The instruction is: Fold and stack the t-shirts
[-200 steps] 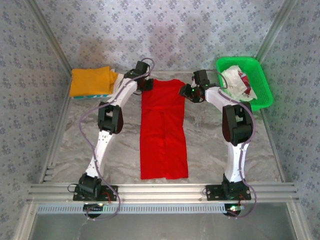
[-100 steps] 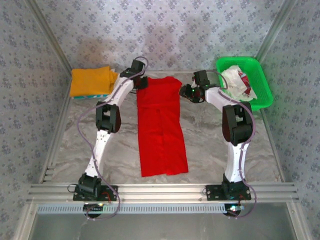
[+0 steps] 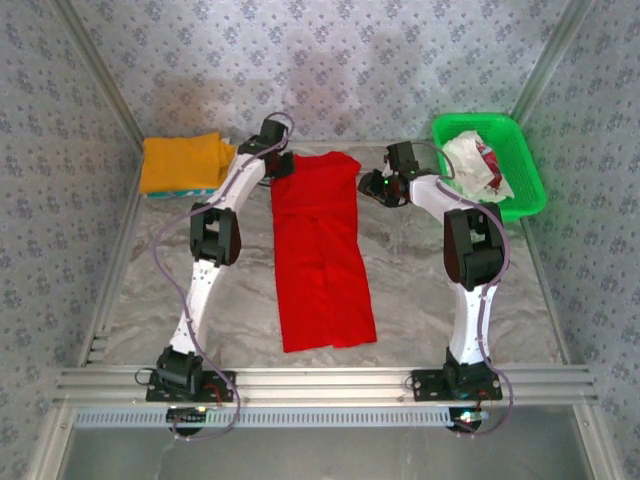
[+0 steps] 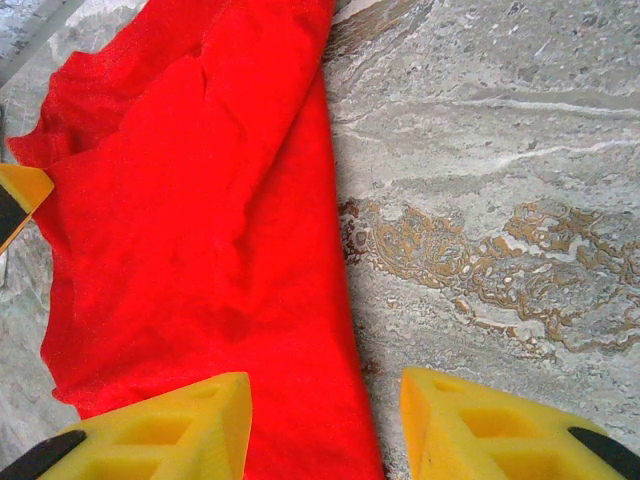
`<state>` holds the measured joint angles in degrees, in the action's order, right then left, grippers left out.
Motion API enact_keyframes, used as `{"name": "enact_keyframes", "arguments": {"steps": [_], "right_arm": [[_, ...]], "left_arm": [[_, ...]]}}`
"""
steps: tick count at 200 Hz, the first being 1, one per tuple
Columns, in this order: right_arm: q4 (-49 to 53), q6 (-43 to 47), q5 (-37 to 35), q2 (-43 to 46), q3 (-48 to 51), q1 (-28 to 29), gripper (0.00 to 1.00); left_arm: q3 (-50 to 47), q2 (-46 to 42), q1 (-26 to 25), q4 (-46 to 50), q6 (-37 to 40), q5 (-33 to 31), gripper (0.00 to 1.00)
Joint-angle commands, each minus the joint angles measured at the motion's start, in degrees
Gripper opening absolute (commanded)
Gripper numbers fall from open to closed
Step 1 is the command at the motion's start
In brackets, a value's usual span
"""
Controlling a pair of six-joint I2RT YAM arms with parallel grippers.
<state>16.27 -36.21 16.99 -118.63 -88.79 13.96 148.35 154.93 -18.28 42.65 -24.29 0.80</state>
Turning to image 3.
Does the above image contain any red t-shirt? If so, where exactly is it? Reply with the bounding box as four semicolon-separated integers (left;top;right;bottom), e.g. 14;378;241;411
269;151;379;355

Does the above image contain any slanted aluminium frame post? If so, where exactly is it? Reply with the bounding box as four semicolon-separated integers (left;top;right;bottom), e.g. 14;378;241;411
52;0;146;149
509;0;599;126

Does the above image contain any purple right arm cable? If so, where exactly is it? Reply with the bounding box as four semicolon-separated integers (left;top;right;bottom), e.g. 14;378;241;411
412;141;516;439

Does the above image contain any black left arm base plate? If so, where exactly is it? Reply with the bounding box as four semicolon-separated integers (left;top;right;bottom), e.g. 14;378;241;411
144;369;239;404

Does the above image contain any green plastic basket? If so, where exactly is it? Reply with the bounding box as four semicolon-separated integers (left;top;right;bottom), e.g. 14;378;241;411
431;112;547;224

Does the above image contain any small circuit board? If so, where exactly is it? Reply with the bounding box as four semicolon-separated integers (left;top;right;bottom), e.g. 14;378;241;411
167;406;210;435
448;407;490;435

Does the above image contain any teal printed folded t-shirt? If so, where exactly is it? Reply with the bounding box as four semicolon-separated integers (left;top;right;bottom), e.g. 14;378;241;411
144;187;221;201

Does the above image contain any wide aluminium mounting rail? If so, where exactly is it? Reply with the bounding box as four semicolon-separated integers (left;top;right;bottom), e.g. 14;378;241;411
49;363;599;406

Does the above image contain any white crumpled t-shirt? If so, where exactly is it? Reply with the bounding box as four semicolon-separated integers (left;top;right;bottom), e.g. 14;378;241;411
441;129;516;205

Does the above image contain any grey slotted cable duct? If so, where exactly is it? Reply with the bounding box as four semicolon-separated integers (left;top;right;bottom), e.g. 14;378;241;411
72;405;491;430

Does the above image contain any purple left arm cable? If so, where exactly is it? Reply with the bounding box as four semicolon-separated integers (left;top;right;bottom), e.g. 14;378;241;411
152;112;296;444

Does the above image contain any aluminium table side rail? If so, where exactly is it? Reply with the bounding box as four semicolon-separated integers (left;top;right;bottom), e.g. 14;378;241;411
519;217;571;365
77;169;146;369

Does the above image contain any yellow folded t-shirt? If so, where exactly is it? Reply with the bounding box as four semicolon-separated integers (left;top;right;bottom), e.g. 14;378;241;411
138;130;239;197

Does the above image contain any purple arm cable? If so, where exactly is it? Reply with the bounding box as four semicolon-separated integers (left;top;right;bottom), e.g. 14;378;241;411
412;141;516;439
152;112;296;444

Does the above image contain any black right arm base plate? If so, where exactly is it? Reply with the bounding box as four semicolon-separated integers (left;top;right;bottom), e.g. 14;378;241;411
410;368;504;402

